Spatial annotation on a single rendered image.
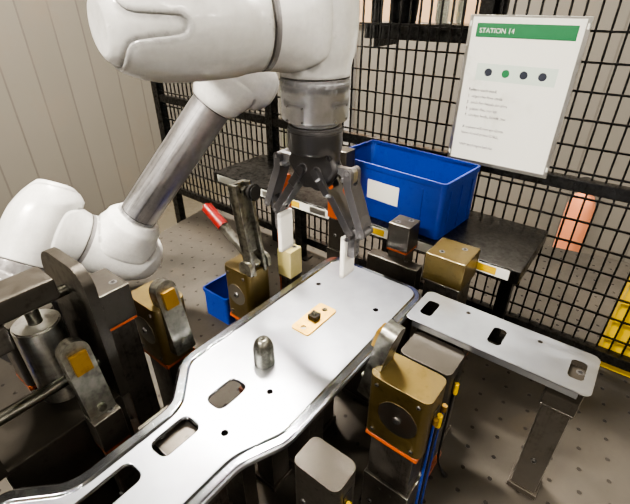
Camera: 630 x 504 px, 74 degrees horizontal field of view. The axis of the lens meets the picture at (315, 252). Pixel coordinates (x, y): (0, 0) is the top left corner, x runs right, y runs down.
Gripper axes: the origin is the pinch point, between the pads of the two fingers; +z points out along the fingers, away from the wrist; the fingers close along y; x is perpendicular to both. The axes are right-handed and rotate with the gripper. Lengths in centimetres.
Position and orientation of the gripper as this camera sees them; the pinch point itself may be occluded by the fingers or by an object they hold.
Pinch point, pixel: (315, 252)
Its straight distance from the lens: 66.7
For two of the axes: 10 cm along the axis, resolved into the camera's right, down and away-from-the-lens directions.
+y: 7.9, 3.2, -5.3
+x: 6.2, -4.0, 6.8
